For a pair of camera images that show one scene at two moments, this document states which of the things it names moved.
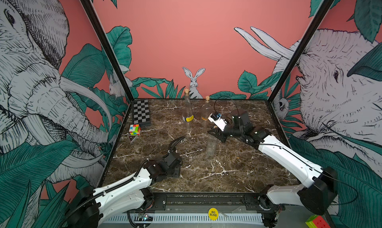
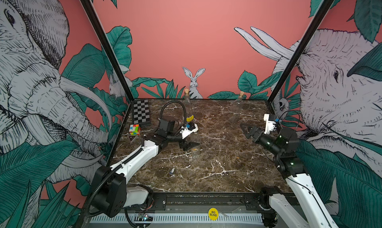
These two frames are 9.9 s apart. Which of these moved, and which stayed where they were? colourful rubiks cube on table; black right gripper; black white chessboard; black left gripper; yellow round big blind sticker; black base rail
Moved: black right gripper; black left gripper
Stayed: black base rail; yellow round big blind sticker; colourful rubiks cube on table; black white chessboard
